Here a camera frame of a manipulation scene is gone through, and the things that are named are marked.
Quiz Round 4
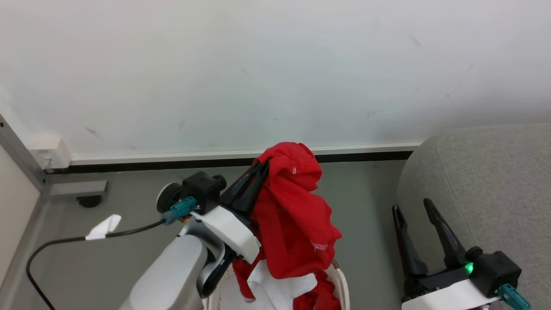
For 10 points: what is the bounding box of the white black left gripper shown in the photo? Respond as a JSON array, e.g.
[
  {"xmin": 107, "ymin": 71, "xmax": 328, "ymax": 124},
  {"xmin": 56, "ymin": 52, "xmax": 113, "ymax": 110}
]
[{"xmin": 192, "ymin": 161, "xmax": 270, "ymax": 264}]

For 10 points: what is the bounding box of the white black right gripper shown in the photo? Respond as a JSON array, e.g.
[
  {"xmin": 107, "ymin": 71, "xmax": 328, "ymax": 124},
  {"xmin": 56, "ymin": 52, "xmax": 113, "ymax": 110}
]
[{"xmin": 392, "ymin": 198, "xmax": 502, "ymax": 310}]

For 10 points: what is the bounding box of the red sports jersey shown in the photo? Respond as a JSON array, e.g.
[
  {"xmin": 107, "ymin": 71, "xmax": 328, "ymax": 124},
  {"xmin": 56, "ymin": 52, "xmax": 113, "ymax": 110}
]
[{"xmin": 232, "ymin": 142, "xmax": 343, "ymax": 310}]

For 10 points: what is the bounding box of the cream plastic laundry basket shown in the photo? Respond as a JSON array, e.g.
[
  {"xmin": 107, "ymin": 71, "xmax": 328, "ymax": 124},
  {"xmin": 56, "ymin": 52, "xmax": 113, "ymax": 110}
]
[{"xmin": 207, "ymin": 258, "xmax": 350, "ymax": 310}]

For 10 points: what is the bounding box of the grey fabric sofa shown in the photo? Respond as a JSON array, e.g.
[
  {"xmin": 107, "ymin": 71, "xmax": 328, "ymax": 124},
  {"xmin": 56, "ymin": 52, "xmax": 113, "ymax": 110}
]
[{"xmin": 395, "ymin": 124, "xmax": 551, "ymax": 310}]

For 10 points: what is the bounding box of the black baseboard strip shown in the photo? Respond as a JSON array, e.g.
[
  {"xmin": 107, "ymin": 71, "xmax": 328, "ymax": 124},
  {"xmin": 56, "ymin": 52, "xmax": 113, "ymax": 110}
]
[{"xmin": 44, "ymin": 151, "xmax": 415, "ymax": 175}]

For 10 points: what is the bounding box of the white tape tag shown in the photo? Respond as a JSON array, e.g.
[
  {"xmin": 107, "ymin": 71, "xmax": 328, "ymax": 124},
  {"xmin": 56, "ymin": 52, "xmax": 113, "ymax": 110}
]
[{"xmin": 85, "ymin": 214, "xmax": 122, "ymax": 241}]

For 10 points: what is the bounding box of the beige partition panel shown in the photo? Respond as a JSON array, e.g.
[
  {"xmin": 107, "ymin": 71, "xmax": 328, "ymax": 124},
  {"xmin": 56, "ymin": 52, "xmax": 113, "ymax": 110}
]
[{"xmin": 0, "ymin": 146, "xmax": 42, "ymax": 287}]

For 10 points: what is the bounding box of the white wall trim strip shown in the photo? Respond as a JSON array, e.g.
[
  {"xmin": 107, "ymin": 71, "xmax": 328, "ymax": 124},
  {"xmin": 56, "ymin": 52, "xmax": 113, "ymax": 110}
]
[{"xmin": 70, "ymin": 142, "xmax": 425, "ymax": 167}]

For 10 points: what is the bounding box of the teal left cable connector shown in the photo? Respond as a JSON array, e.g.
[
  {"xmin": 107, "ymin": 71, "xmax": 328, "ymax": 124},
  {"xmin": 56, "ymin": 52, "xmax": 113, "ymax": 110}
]
[{"xmin": 161, "ymin": 196, "xmax": 198, "ymax": 226}]

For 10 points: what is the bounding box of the teal cable connector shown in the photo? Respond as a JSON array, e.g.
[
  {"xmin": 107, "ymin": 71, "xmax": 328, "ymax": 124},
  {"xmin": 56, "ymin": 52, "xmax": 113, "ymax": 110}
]
[
  {"xmin": 161, "ymin": 196, "xmax": 198, "ymax": 226},
  {"xmin": 498, "ymin": 283, "xmax": 532, "ymax": 310}
]

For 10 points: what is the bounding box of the teal right cable connector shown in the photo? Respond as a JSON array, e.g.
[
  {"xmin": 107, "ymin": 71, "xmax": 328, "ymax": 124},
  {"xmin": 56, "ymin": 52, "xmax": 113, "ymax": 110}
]
[{"xmin": 498, "ymin": 283, "xmax": 532, "ymax": 310}]

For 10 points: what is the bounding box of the black round frame foot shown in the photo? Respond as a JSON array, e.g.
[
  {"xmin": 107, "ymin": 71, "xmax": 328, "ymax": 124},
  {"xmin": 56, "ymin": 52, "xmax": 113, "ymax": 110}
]
[{"xmin": 77, "ymin": 195, "xmax": 102, "ymax": 209}]

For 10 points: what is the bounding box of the thin black cable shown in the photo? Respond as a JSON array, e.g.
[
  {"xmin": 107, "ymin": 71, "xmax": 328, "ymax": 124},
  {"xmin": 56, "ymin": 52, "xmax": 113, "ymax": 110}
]
[{"xmin": 26, "ymin": 220, "xmax": 167, "ymax": 310}]

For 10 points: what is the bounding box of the white wall socket box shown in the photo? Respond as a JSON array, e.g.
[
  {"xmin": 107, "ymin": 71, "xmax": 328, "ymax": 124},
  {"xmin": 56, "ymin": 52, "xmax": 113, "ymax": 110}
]
[{"xmin": 29, "ymin": 137, "xmax": 72, "ymax": 170}]

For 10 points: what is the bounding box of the aluminium frame profile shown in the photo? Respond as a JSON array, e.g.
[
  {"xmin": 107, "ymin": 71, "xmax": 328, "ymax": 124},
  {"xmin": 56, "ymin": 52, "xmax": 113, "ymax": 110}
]
[{"xmin": 0, "ymin": 113, "xmax": 108, "ymax": 198}]

